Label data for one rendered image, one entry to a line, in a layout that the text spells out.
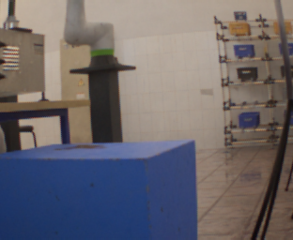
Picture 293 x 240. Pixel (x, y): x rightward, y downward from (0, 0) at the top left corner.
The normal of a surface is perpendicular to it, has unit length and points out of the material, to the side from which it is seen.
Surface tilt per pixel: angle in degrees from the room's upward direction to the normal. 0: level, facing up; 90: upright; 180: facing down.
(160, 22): 90
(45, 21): 90
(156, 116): 90
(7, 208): 90
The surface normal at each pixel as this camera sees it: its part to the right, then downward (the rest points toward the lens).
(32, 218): -0.36, 0.04
